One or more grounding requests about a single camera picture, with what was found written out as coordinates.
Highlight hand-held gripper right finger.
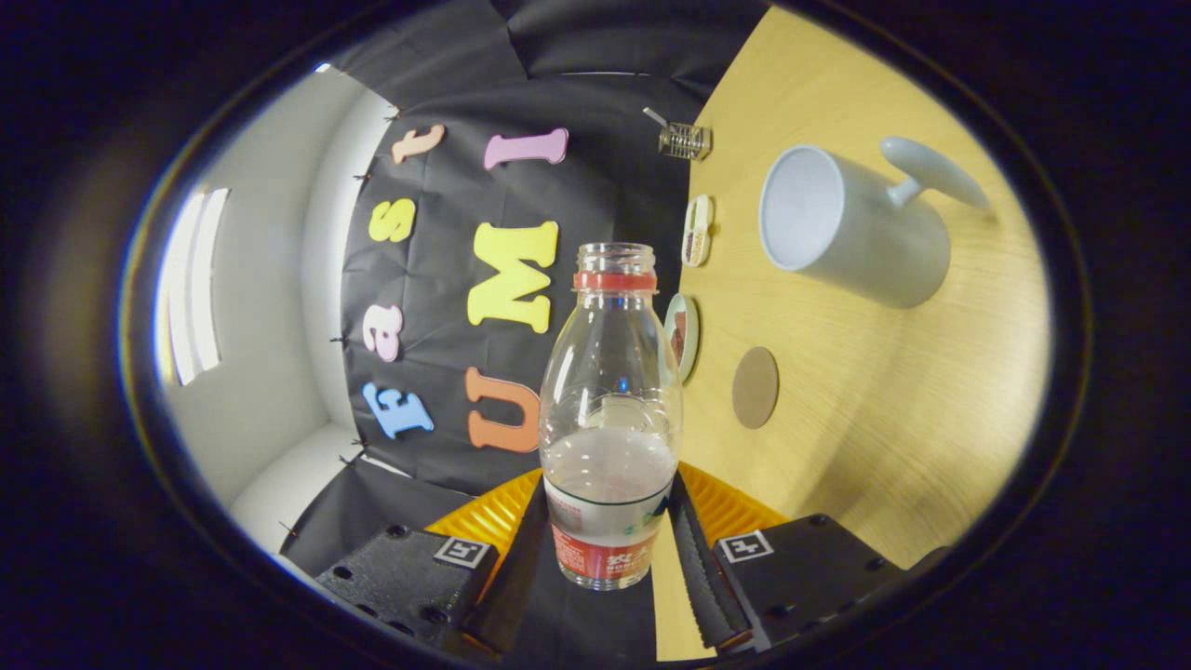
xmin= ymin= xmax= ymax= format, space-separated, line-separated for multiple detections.
xmin=665 ymin=462 xmax=950 ymax=654

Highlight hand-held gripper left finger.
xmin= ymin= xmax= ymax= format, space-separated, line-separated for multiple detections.
xmin=314 ymin=468 xmax=559 ymax=657

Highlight brown round coaster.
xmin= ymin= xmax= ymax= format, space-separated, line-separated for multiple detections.
xmin=731 ymin=346 xmax=781 ymax=430

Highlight clear juice bottle red label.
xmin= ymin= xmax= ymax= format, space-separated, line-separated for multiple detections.
xmin=539 ymin=242 xmax=685 ymax=592

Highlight white cup with handle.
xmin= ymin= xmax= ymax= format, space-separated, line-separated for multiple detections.
xmin=758 ymin=137 xmax=995 ymax=310

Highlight wooden table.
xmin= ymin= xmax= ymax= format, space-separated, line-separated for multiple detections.
xmin=651 ymin=5 xmax=1052 ymax=663

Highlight pale green plate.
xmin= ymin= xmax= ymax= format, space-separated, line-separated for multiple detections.
xmin=662 ymin=293 xmax=701 ymax=383

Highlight white divided dish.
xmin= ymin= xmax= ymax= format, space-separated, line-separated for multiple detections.
xmin=682 ymin=194 xmax=715 ymax=268

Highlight large ceiling light panel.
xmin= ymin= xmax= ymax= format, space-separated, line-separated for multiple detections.
xmin=156 ymin=186 xmax=231 ymax=387

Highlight small wire basket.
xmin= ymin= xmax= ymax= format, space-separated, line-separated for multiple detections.
xmin=658 ymin=121 xmax=714 ymax=161

